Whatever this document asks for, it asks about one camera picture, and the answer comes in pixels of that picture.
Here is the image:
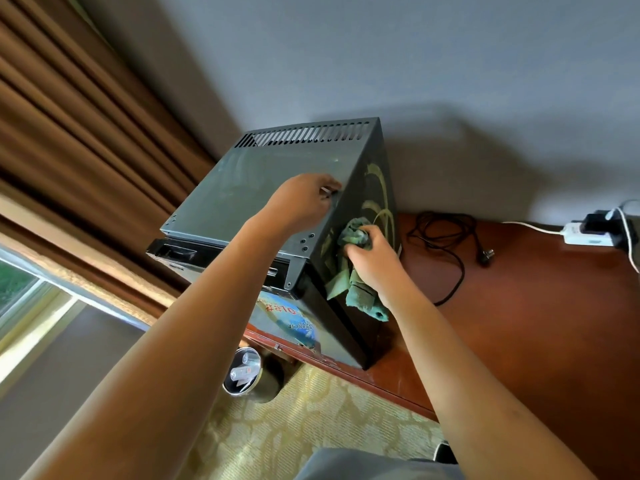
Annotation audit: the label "person's left hand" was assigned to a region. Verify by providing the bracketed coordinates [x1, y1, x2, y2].
[257, 173, 343, 241]

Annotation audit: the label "person's right hand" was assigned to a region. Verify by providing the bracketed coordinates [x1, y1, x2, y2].
[343, 224, 413, 311]

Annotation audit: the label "green blue cleaning cloth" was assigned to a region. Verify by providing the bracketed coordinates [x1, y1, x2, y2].
[325, 217, 390, 323]

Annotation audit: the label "grey mini fridge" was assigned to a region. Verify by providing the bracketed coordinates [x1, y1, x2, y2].
[145, 117, 402, 371]

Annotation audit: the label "person's left forearm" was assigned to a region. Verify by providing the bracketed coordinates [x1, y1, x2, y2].
[22, 219, 286, 480]

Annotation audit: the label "person's right forearm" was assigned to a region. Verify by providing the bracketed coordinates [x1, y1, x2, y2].
[387, 287, 599, 480]

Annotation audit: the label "person's grey shirt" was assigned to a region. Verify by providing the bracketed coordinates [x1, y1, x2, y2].
[295, 448, 466, 480]

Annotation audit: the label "round metal trash bin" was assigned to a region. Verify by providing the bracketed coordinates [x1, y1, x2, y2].
[222, 346, 286, 404]

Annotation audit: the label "brown curtain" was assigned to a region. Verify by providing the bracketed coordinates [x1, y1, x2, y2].
[0, 0, 217, 321]

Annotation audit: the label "black power adapter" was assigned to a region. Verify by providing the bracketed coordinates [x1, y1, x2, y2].
[579, 209, 639, 251]

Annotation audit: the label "black power cable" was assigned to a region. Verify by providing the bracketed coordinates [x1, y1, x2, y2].
[405, 211, 496, 307]

